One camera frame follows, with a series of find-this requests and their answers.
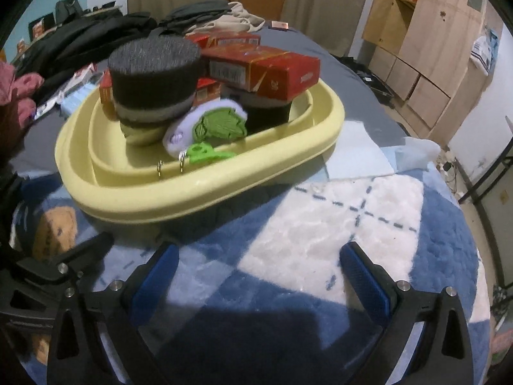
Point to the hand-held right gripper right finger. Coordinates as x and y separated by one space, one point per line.
364 288

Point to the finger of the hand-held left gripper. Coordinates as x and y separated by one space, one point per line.
76 262

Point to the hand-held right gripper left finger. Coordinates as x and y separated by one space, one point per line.
156 284

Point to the yellow plastic tray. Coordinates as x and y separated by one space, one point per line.
200 196

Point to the small black foam cylinder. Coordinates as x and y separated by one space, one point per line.
264 112

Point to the large black foam cylinder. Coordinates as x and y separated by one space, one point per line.
154 60

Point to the pile of red cigarette boxes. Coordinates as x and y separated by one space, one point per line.
272 68

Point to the blue white checked blanket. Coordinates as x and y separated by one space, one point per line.
320 228

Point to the light blue sheet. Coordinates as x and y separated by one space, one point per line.
352 150

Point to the white tissue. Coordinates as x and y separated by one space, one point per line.
417 150

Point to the black folding table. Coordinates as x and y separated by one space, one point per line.
487 180

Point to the pink cloth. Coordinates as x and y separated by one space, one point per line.
20 88

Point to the black equipment case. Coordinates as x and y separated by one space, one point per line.
372 82

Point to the black clothing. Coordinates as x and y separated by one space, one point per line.
80 44

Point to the white striped garment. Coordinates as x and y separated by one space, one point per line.
485 52

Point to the wooden wardrobe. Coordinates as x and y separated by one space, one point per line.
433 28

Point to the dark green cloth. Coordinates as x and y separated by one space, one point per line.
200 12

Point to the beige cloth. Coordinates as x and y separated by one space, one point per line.
236 20

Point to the small copper box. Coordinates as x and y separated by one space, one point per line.
280 25

